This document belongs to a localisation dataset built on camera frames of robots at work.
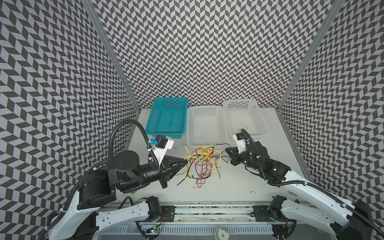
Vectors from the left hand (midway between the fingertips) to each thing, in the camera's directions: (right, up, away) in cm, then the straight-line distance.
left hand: (186, 165), depth 48 cm
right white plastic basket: (+41, +19, +67) cm, 81 cm away
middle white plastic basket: (+9, +11, +61) cm, 63 cm away
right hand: (+18, +1, +27) cm, 32 cm away
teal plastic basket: (-20, +17, +64) cm, 69 cm away
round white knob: (+13, -31, +11) cm, 36 cm away
